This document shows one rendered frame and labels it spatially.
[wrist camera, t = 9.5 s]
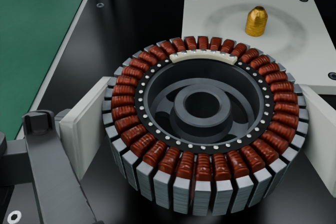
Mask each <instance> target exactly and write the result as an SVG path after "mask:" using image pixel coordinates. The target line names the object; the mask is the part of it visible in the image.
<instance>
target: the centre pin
mask: <svg viewBox="0 0 336 224"><path fill-rule="evenodd" d="M267 20H268V14H267V12H266V10H265V9H264V7H262V6H256V7H255V8H253V9H252V10H251V11H250V12H249V13H248V16H247V21H246V26H245V33H246V34H247V35H249V36H252V37H260V36H262V35H263V34H264V31H265V27H266V23H267Z"/></svg>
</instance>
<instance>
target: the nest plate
mask: <svg viewBox="0 0 336 224"><path fill-rule="evenodd" d="M256 6H262V7H264V9H265V11H266V13H267V15H268V18H267V22H266V26H265V30H264V33H263V35H261V36H258V37H254V36H250V35H248V34H246V32H245V28H246V23H247V18H248V13H249V12H250V11H251V10H252V9H254V8H255V7H256ZM188 36H194V38H195V40H196V43H197V41H198V36H208V43H209V44H210V42H211V38H212V37H219V38H222V45H223V43H224V41H225V40H226V39H230V40H234V41H236V45H237V44H238V43H244V44H247V45H249V46H250V49H251V48H256V49H258V50H260V51H262V52H263V55H269V56H271V57H272V58H274V59H275V63H280V64H281V65H282V66H284V67H285V68H286V72H285V73H290V74H291V75H292V76H293V77H294V79H295V83H294V84H306V85H308V86H309V87H310V88H311V89H312V90H313V91H314V92H315V93H317V94H322V95H336V49H335V47H334V45H333V43H332V40H331V38H330V36H329V33H328V31H327V29H326V27H325V24H324V22H323V20H322V17H321V15H320V13H319V11H318V8H317V6H316V4H315V1H314V0H184V10H183V22H182V35H181V39H182V40H183V41H184V37H188Z"/></svg>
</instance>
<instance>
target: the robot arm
mask: <svg viewBox="0 0 336 224"><path fill-rule="evenodd" d="M110 79H111V77H109V76H103V77H102V78H101V79H100V80H99V81H98V82H97V83H96V84H95V85H94V87H93V88H92V89H91V90H90V91H89V92H88V93H87V94H86V95H85V96H84V97H83V98H82V99H81V100H80V101H79V102H78V103H77V104H76V105H75V106H74V107H73V108H72V109H65V110H63V111H61V112H59V113H58V114H57V115H56V116H55V117H54V112H52V111H50V110H43V109H42V110H34V111H30V112H28V113H25V114H24V115H23V116H22V118H21V119H22V126H23V132H24V139H18V140H9V141H7V140H6V135H5V133H3V132H0V224H3V221H4V218H5V215H6V212H7V209H8V206H9V203H10V200H11V197H12V194H13V191H14V188H15V185H19V184H26V183H32V187H33V192H34V196H35V201H36V206H37V211H38V216H39V220H40V224H105V223H104V222H103V221H102V220H100V221H97V219H96V217H95V215H94V213H93V211H92V208H91V206H90V204H89V202H88V199H87V197H86V195H85V193H84V191H83V188H82V186H81V184H80V180H81V179H82V178H83V176H84V174H85V173H86V171H87V169H88V167H89V165H90V164H91V162H92V160H93V158H94V156H95V155H96V153H97V151H98V149H99V147H100V146H101V144H102V142H103V140H104V138H105V137H106V135H107V133H106V129H105V126H104V122H103V116H102V114H103V112H102V103H103V101H105V99H104V95H105V92H106V88H108V82H109V81H110ZM299 86H300V88H301V90H302V92H303V93H302V95H301V96H304V98H305V102H306V108H305V109H306V110H308V116H309V120H308V122H307V124H308V130H307V134H306V136H305V140H304V143H303V145H302V147H301V148H302V150H303V151H304V153H305V155H306V156H307V158H308V159H309V161H310V162H311V164H312V165H313V167H314V169H315V170H316V172H317V173H318V175H319V176H320V178H321V179H322V181H323V183H324V184H325V186H326V187H327V189H328V190H329V192H330V193H331V195H333V197H334V198H336V110H335V109H333V108H332V107H331V106H330V105H329V104H328V103H327V102H326V101H324V100H323V99H322V98H321V97H320V96H319V95H318V94H317V93H315V92H314V91H313V90H312V89H311V88H310V87H309V86H308V85H307V84H299Z"/></svg>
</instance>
